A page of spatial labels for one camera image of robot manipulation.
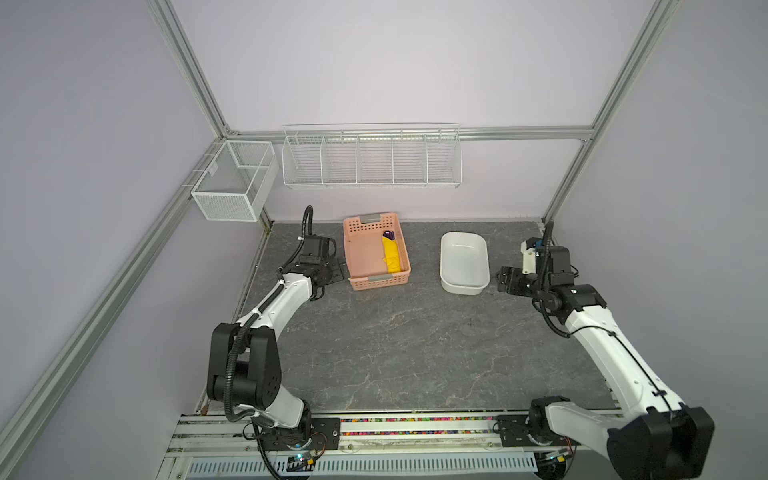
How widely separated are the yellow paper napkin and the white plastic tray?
0.16 meters

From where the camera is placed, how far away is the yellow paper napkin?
3.51ft

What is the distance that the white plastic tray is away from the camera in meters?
1.00
